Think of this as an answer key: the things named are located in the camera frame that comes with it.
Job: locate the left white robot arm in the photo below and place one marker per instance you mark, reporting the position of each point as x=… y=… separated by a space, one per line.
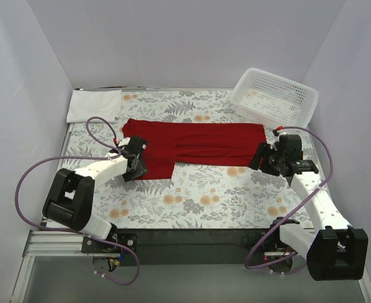
x=70 y=199

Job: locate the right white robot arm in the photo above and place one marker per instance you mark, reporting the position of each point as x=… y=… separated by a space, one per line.
x=337 y=250

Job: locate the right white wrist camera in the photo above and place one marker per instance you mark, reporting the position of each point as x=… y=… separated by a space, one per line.
x=277 y=133

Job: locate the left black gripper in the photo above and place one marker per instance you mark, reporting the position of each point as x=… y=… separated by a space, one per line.
x=138 y=168

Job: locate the folded white t-shirt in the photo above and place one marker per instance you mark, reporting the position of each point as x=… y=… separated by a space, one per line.
x=86 y=104

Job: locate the white plastic basket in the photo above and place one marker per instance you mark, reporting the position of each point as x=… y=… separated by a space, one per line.
x=272 y=100

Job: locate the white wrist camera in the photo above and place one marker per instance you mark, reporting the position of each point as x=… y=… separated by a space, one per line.
x=122 y=143
x=277 y=133

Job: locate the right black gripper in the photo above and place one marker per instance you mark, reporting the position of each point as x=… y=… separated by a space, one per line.
x=264 y=158

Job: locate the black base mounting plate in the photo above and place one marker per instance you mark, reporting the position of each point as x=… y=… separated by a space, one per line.
x=189 y=246

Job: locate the floral patterned table mat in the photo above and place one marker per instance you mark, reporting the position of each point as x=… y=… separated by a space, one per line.
x=196 y=196

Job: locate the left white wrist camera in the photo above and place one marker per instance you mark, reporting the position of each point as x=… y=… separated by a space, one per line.
x=122 y=143

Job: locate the red t-shirt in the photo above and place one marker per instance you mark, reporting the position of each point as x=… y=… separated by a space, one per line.
x=223 y=144

